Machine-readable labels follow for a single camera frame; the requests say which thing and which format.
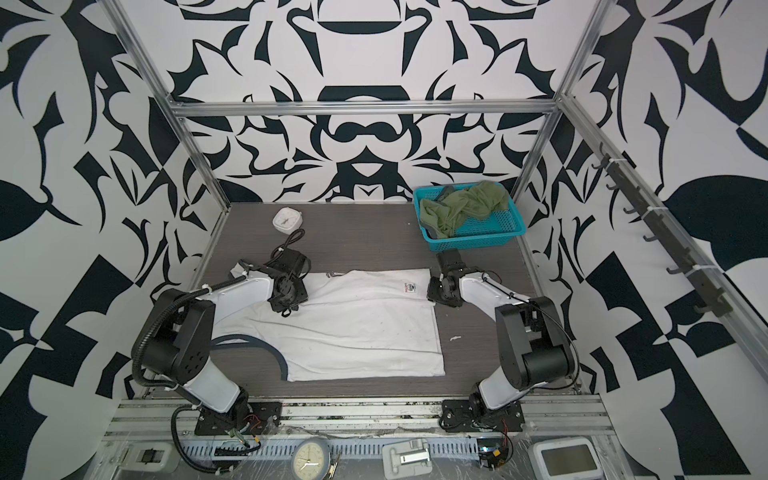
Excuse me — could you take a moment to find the round analog clock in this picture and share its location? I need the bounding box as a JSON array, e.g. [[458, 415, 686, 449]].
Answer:
[[291, 437, 331, 480]]

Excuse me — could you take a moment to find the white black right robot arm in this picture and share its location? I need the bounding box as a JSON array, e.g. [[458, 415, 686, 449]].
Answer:
[[427, 249, 580, 416]]

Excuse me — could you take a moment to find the grey switch box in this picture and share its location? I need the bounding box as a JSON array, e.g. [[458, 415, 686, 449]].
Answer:
[[120, 442, 180, 473]]

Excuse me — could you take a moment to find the white digital display device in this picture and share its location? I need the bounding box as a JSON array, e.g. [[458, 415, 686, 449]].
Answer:
[[528, 437, 605, 480]]

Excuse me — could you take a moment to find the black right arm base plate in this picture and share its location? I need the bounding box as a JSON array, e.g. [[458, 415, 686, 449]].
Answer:
[[438, 400, 525, 433]]

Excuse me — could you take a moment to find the aluminium cage frame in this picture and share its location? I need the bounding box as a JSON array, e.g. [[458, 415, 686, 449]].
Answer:
[[101, 1, 767, 376]]

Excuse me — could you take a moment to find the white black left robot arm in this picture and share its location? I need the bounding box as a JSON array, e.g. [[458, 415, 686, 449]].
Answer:
[[131, 247, 311, 429]]

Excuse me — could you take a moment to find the white plastic latch device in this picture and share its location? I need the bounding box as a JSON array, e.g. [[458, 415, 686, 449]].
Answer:
[[382, 439, 433, 480]]

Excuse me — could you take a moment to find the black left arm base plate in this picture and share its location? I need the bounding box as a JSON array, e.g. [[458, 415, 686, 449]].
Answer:
[[194, 401, 283, 436]]

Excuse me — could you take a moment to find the teal plastic basket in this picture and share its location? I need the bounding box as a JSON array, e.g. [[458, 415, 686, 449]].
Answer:
[[412, 182, 527, 252]]

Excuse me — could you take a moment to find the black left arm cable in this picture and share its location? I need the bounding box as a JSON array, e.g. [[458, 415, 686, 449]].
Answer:
[[169, 404, 262, 475]]

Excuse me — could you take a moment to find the green tank top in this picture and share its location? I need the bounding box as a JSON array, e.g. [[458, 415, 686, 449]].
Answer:
[[419, 181, 510, 240]]

